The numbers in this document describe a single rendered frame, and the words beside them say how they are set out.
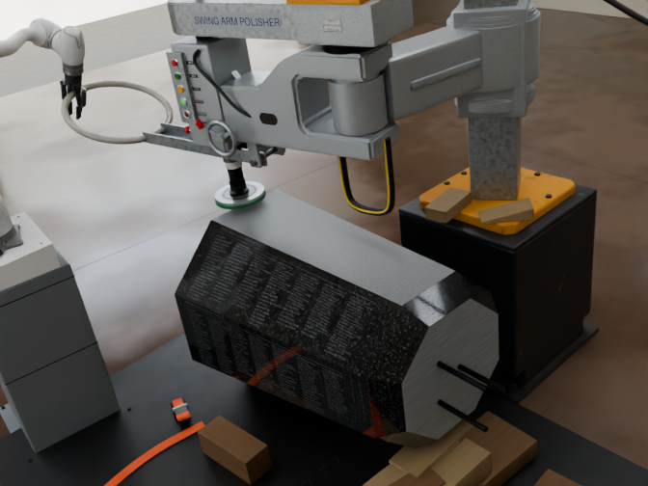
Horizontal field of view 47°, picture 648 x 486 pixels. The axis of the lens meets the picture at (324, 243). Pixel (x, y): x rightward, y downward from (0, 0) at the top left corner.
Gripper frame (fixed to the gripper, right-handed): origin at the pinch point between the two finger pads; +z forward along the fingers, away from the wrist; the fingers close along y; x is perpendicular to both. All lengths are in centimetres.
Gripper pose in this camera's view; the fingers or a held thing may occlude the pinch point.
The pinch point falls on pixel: (74, 110)
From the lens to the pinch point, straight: 369.2
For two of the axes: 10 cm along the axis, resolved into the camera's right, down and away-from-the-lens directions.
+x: 3.4, -5.8, 7.4
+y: 9.2, 3.7, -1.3
